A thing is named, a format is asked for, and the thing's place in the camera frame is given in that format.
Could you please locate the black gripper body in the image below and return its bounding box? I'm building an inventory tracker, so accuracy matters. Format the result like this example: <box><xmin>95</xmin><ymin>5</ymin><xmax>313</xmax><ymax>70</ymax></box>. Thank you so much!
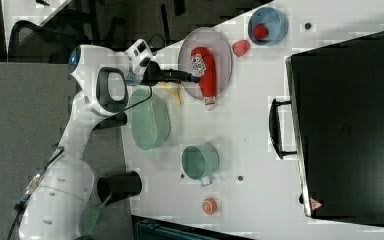
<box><xmin>141</xmin><ymin>61</ymin><xmax>162</xmax><ymax>86</ymax></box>

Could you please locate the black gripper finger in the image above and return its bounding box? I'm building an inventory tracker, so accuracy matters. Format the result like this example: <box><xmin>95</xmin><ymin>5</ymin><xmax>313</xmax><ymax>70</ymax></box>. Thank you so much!
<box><xmin>162</xmin><ymin>69</ymin><xmax>192</xmax><ymax>78</ymax></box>
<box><xmin>162</xmin><ymin>75</ymin><xmax>201</xmax><ymax>83</ymax></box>

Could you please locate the red plush ketchup bottle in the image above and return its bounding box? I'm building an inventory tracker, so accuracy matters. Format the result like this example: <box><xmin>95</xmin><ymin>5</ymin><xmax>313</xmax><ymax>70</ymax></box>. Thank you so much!
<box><xmin>190</xmin><ymin>47</ymin><xmax>217</xmax><ymax>110</ymax></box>

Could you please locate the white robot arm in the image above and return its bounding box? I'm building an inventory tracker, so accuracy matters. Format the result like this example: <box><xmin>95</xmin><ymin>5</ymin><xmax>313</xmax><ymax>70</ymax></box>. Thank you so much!
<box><xmin>18</xmin><ymin>39</ymin><xmax>201</xmax><ymax>240</ymax></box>

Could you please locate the grey round plate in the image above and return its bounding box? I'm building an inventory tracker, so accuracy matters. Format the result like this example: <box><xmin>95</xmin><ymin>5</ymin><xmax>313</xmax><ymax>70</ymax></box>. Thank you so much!
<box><xmin>178</xmin><ymin>27</ymin><xmax>232</xmax><ymax>97</ymax></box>

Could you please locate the green perforated basket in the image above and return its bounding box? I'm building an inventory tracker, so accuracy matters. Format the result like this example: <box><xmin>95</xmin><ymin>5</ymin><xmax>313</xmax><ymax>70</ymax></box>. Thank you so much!
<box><xmin>130</xmin><ymin>89</ymin><xmax>170</xmax><ymax>151</ymax></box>

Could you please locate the red strawberry toy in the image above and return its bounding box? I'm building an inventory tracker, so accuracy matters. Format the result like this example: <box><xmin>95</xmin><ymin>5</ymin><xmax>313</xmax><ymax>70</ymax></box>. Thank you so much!
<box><xmin>253</xmin><ymin>24</ymin><xmax>269</xmax><ymax>40</ymax></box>

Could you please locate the green metal mug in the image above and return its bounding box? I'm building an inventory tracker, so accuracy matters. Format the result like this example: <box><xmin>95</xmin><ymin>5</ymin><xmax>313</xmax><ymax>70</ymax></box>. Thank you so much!
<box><xmin>181</xmin><ymin>143</ymin><xmax>220</xmax><ymax>187</ymax></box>

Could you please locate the blue bowl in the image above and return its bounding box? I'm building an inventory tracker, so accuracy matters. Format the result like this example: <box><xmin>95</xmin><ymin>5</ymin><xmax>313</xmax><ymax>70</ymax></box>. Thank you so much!
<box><xmin>248</xmin><ymin>7</ymin><xmax>288</xmax><ymax>46</ymax></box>

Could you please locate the black office chair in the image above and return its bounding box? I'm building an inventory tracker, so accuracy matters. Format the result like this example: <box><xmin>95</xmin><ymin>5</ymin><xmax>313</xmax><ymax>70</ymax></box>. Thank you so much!
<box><xmin>8</xmin><ymin>8</ymin><xmax>91</xmax><ymax>64</ymax></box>

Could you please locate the black cylinder cup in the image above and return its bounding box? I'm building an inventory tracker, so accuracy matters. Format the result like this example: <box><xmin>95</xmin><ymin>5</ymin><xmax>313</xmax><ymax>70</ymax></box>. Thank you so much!
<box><xmin>97</xmin><ymin>171</ymin><xmax>142</xmax><ymax>205</ymax></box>

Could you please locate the orange slice toy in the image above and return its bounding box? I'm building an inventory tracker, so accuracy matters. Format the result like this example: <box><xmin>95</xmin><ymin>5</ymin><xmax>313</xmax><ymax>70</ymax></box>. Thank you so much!
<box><xmin>201</xmin><ymin>198</ymin><xmax>218</xmax><ymax>215</ymax></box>

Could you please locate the black toaster oven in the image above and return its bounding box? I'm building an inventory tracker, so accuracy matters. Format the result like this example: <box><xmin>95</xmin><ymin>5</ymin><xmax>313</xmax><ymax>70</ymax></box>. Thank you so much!
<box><xmin>285</xmin><ymin>31</ymin><xmax>384</xmax><ymax>227</ymax></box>

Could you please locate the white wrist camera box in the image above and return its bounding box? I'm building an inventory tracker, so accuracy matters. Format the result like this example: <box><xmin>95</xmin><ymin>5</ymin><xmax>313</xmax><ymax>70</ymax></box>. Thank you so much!
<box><xmin>125</xmin><ymin>39</ymin><xmax>153</xmax><ymax>76</ymax></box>

